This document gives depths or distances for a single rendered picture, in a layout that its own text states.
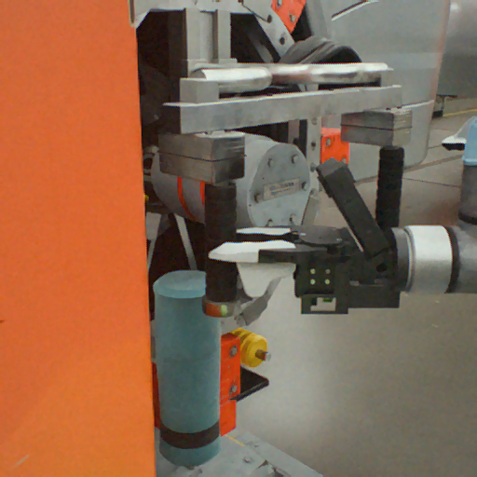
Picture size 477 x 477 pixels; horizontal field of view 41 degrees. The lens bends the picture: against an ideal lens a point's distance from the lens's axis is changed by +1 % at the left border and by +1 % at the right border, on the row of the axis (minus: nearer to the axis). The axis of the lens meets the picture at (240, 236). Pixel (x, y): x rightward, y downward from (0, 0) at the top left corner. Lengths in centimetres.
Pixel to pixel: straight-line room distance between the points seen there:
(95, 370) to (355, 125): 67
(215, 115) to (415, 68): 94
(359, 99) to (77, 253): 62
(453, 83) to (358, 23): 200
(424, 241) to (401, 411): 134
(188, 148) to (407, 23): 94
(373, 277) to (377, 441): 118
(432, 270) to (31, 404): 47
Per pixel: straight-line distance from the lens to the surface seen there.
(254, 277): 68
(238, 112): 71
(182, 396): 87
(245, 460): 138
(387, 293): 72
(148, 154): 107
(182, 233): 108
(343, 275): 69
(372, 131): 93
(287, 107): 77
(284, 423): 190
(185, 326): 83
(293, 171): 87
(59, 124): 31
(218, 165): 66
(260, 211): 83
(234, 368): 109
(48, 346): 33
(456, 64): 331
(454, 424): 199
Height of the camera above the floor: 104
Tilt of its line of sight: 17 degrees down
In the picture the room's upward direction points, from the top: straight up
